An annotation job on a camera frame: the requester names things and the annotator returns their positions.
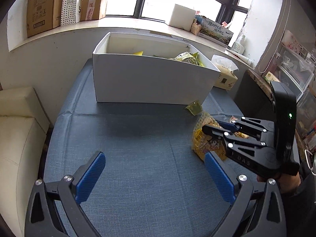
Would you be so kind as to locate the tall brown cardboard box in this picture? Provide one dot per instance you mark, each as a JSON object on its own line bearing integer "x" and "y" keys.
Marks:
{"x": 43, "y": 15}

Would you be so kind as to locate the yellow cartoon snack bag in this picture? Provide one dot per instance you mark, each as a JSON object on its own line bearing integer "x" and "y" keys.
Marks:
{"x": 201, "y": 143}

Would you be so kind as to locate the polka dot paper bag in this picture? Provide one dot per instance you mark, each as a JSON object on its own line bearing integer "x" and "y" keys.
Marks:
{"x": 70, "y": 12}

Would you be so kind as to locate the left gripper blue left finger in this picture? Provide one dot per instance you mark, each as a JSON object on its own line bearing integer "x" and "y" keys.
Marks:
{"x": 87, "y": 175}

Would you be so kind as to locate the beige tissue pack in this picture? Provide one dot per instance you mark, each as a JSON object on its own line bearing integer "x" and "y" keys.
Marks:
{"x": 227, "y": 78}

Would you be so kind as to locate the printed landscape gift box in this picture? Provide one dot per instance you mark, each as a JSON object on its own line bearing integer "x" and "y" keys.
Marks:
{"x": 213, "y": 31}

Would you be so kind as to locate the tissue box on cabinet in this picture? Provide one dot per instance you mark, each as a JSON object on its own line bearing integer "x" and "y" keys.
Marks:
{"x": 269, "y": 77}

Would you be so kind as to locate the clear plastic drawer organizer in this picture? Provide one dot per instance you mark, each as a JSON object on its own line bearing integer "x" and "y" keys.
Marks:
{"x": 296, "y": 69}

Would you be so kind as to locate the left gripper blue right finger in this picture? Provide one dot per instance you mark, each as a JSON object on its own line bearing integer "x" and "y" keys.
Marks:
{"x": 222, "y": 175}

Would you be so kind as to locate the person's right hand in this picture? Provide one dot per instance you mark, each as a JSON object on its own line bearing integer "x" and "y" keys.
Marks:
{"x": 288, "y": 183}

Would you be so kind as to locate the small jelly cup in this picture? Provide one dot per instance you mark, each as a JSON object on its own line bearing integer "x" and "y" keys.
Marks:
{"x": 194, "y": 108}

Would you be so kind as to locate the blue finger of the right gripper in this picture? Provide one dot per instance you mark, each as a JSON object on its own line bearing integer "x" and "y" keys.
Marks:
{"x": 252, "y": 143}
{"x": 249, "y": 127}

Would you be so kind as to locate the olive green snack packet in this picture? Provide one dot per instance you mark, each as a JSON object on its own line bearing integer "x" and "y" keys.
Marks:
{"x": 188, "y": 57}

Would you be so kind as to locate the yellow snack pouch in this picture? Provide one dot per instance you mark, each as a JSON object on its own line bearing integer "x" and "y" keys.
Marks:
{"x": 139, "y": 53}

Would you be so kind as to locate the white pump bottle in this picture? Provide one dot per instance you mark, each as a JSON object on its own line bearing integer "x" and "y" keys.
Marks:
{"x": 238, "y": 45}

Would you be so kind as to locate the small open cardboard box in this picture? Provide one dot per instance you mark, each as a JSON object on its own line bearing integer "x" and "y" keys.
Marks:
{"x": 92, "y": 9}

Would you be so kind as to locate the white tube on sill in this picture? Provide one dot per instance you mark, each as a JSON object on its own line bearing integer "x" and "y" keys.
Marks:
{"x": 245, "y": 59}

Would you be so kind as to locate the white cardboard storage box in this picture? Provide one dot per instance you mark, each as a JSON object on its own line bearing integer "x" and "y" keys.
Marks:
{"x": 120, "y": 76}

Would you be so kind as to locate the white foam box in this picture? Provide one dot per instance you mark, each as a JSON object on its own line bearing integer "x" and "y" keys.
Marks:
{"x": 181, "y": 17}

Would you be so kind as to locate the cream leather sofa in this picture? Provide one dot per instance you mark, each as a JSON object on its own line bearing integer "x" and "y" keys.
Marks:
{"x": 23, "y": 132}

